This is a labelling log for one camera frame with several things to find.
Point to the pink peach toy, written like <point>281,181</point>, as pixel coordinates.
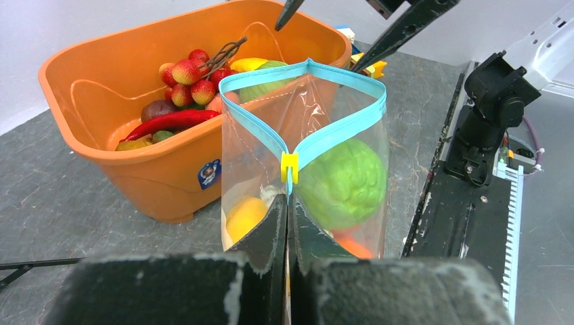
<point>217,104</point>

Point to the white mushroom toy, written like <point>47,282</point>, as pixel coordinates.
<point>268,193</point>

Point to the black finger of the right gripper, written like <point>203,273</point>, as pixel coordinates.
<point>415,19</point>
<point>289,9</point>

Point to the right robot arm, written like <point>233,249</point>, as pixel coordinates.
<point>500,87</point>

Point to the red chili pepper toy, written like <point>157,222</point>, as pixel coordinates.
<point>184,119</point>

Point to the white blue block stack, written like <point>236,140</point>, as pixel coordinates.
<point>347,31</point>

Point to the green custard apple toy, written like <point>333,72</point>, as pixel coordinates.
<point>344,186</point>

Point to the yellow lemon toy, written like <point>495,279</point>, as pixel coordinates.
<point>244,217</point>

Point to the lychee cluster toy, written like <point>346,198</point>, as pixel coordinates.
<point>196,78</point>

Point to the yellow mango toy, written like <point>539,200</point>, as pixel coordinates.
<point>247,64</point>

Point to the small orange pumpkin toy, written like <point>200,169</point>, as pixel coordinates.
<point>356,241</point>

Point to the black tripod microphone stand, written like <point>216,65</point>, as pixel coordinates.
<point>21,268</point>

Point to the orange plastic bin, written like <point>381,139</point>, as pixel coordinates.
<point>97,89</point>

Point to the green cabbage toy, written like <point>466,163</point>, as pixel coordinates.
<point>248,94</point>

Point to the clear zip top bag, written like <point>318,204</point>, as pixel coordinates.
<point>267,141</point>

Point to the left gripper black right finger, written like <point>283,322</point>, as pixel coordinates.
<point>328,285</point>

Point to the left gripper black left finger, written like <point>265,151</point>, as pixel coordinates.
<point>244,285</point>

